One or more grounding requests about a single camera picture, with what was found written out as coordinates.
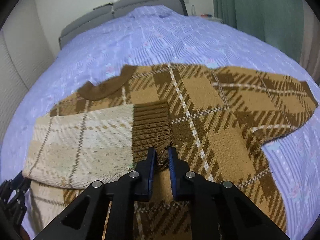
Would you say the white bedside table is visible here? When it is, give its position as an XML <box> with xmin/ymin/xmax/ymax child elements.
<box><xmin>200</xmin><ymin>14</ymin><xmax>223</xmax><ymax>23</ymax></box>

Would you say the purple floral bed sheet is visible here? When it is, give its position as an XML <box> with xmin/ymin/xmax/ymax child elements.
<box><xmin>1</xmin><ymin>6</ymin><xmax>319</xmax><ymax>239</ymax></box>

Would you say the green curtain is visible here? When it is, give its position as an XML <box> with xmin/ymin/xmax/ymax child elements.
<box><xmin>213</xmin><ymin>0</ymin><xmax>304</xmax><ymax>61</ymax></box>

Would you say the grey upholstered headboard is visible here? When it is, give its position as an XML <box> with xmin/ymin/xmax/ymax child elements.
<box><xmin>59</xmin><ymin>0</ymin><xmax>188</xmax><ymax>48</ymax></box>

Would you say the brown plaid knit sweater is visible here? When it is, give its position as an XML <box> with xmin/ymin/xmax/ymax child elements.
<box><xmin>23</xmin><ymin>63</ymin><xmax>318</xmax><ymax>239</ymax></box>

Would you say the clear plastic bottle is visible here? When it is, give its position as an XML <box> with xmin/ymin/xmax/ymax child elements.
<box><xmin>191</xmin><ymin>4</ymin><xmax>196</xmax><ymax>16</ymax></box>

